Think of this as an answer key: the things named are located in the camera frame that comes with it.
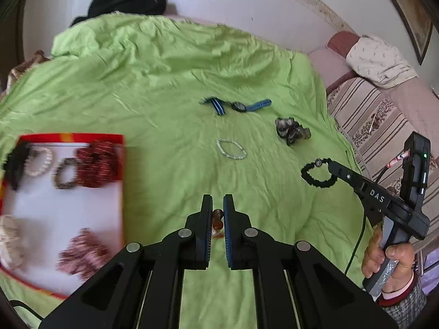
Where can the white cherry print scrunchie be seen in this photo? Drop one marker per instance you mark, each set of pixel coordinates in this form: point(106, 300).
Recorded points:
point(10, 236)

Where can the red white plaid scrunchie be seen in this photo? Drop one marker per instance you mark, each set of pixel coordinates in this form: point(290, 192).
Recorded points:
point(82, 253)

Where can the person's right forearm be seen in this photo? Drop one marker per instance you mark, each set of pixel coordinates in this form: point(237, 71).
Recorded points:
point(408, 305)

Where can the dark picture frame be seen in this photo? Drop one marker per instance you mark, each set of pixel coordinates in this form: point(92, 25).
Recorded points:
point(418, 31)

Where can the red polka dot scrunchie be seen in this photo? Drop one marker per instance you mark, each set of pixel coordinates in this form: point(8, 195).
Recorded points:
point(96, 168)

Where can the green blanket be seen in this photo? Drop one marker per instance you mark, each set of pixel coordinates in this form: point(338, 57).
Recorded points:
point(154, 92)

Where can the white pillow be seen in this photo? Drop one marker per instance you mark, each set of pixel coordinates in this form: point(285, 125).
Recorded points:
point(380, 61)

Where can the red bordered white tray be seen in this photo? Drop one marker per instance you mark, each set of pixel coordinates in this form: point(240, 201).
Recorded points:
point(68, 209)

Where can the person's right hand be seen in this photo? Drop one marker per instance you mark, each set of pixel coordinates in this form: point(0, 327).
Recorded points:
point(401, 257)

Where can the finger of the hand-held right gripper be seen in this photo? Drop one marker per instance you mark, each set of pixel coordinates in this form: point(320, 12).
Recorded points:
point(346, 176)

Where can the dark sheer scrunchie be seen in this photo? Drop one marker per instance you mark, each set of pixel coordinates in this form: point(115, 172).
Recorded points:
point(289, 130)

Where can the black scrunchie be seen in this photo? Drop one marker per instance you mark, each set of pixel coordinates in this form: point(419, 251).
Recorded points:
point(17, 168)

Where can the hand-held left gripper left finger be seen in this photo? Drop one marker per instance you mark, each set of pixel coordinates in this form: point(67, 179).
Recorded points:
point(207, 234)

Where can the black cloth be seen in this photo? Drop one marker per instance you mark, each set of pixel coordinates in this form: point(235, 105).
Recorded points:
point(130, 3)

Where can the beige cloth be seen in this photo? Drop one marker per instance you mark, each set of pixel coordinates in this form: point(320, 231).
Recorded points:
point(20, 72)

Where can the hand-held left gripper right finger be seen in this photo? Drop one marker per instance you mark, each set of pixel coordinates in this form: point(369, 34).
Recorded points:
point(228, 234)

